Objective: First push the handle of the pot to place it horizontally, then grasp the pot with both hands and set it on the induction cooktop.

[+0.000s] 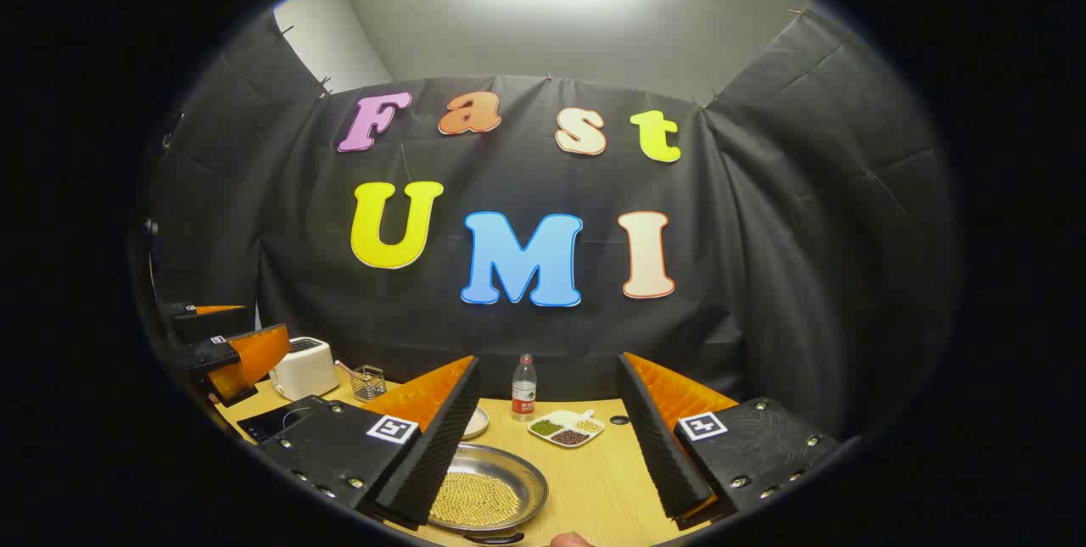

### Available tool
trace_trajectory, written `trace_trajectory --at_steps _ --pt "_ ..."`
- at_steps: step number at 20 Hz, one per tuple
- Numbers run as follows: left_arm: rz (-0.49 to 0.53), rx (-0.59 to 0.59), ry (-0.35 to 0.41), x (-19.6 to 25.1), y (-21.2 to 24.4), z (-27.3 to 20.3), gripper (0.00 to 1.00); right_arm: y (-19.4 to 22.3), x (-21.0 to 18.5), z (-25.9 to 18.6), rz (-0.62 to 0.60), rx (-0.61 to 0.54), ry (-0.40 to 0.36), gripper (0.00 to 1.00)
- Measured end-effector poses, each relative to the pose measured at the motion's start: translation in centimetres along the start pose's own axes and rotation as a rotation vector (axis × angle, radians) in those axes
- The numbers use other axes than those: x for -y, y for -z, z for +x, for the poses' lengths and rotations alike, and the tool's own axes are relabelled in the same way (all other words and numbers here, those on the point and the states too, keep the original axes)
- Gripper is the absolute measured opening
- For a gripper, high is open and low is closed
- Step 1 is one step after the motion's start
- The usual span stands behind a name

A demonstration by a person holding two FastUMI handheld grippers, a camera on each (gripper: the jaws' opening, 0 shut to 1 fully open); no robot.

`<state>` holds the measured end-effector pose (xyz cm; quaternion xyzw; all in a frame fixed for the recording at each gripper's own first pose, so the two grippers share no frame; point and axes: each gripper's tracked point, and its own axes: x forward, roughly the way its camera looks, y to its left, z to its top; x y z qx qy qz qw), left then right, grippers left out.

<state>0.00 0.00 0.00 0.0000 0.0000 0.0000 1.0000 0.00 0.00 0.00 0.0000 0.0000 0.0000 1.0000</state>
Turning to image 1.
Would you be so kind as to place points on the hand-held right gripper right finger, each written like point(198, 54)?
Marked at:
point(666, 454)

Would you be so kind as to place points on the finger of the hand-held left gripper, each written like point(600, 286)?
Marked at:
point(199, 325)
point(246, 356)

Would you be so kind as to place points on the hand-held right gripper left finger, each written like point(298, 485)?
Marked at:
point(433, 454)

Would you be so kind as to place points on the pile of yellow soybeans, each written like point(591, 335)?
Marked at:
point(475, 500)

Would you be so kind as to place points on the black induction cooktop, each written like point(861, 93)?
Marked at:
point(271, 422)

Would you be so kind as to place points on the stainless steel pot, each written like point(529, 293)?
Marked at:
point(509, 466)

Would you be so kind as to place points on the round white plate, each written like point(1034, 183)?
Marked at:
point(477, 422)

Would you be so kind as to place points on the white toaster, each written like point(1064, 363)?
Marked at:
point(305, 373)

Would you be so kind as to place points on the pile of small pale beans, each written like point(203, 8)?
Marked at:
point(588, 425)

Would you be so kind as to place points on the pile of dark red beans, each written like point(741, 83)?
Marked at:
point(569, 438)

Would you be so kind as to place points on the pink striped straw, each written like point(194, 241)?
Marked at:
point(344, 366)

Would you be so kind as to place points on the white divided dish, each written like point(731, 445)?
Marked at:
point(564, 420)

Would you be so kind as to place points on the clear plastic water bottle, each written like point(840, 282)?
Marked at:
point(523, 394)

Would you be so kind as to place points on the pile of green mung beans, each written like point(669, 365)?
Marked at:
point(545, 426)

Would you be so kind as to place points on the black backdrop cloth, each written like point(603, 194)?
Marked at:
point(747, 276)

